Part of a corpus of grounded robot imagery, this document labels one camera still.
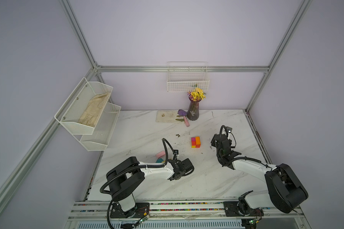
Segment yellow artificial flowers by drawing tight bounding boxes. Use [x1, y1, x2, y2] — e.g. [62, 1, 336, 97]
[188, 88, 205, 102]

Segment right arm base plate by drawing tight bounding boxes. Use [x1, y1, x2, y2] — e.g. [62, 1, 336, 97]
[223, 201, 264, 218]

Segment beige cloth in shelf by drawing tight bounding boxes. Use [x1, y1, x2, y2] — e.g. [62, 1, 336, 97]
[78, 93, 111, 127]

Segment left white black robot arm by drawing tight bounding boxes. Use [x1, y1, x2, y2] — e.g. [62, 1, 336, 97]
[100, 156, 195, 213]

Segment orange wood block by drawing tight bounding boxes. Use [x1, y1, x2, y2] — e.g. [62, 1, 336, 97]
[195, 136, 201, 146]

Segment white mesh shelf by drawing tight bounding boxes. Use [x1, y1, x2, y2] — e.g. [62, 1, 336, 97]
[79, 103, 121, 151]
[54, 78, 113, 135]

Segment lower white mesh shelf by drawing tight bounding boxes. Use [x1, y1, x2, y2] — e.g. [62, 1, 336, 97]
[79, 103, 121, 151]

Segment teal wood block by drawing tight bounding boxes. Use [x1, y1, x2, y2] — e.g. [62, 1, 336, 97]
[156, 158, 164, 163]

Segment aluminium front rail frame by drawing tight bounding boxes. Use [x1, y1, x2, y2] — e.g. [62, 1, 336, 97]
[65, 200, 311, 229]

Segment pink wood block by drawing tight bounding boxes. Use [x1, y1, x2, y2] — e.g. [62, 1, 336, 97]
[156, 151, 166, 159]

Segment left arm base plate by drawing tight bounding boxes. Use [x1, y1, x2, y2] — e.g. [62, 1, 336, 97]
[110, 202, 150, 219]

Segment white wire wall basket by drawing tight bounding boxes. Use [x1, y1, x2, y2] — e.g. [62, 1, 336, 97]
[167, 62, 210, 93]

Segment purple pink toy knife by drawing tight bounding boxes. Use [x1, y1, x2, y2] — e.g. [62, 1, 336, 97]
[178, 109, 190, 127]

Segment upper white mesh shelf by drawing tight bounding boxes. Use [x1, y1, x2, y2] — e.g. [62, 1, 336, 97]
[54, 78, 113, 135]

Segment purple glass vase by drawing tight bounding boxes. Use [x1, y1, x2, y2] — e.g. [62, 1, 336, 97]
[187, 96, 201, 121]

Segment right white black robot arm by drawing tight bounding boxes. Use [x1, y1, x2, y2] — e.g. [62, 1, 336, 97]
[211, 125, 309, 216]

